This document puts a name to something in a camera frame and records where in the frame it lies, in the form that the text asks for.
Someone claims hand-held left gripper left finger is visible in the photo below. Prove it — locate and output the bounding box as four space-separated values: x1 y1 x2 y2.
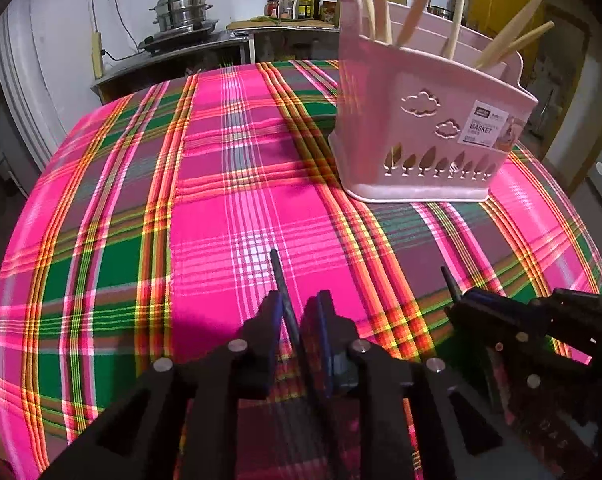
38 290 287 480

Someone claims yellowish power strip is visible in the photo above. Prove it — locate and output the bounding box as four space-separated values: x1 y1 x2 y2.
92 31 104 80

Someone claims table with white legs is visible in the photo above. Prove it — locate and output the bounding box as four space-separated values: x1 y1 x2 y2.
225 18 340 65

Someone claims dark side cabinet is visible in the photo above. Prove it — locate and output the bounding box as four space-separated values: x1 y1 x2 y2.
91 32 250 104

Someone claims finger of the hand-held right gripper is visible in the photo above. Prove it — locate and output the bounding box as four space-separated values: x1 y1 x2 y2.
528 287 602 367
444 287 549 353

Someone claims stainless steel steamer pot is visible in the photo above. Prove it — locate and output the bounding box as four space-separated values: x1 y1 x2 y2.
149 0 216 34

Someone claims pink plaid tablecloth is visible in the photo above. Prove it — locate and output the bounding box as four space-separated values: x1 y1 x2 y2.
0 60 602 480

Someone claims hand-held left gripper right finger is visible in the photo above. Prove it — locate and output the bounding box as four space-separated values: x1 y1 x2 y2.
301 289 557 480

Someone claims pink plastic utensil basket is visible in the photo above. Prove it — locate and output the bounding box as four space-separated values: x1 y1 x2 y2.
327 0 539 204

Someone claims black chopstick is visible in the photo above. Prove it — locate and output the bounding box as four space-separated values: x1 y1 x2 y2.
269 248 342 480
440 266 463 304

